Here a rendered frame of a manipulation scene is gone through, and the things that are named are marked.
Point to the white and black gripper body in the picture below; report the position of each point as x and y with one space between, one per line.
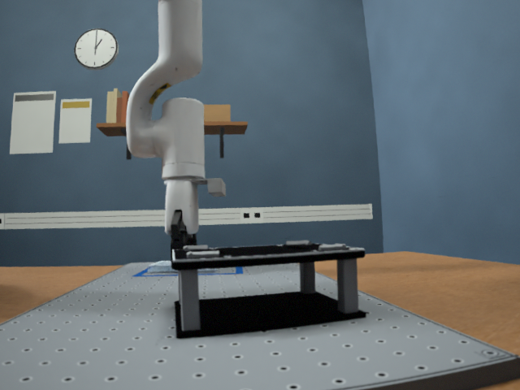
182 195

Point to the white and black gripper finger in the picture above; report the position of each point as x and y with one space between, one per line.
177 240
192 239

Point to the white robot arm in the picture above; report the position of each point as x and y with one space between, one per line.
178 137

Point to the black raised platform with grey legs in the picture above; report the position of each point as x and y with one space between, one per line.
234 315

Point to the blue tape outline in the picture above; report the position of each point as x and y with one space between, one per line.
238 271

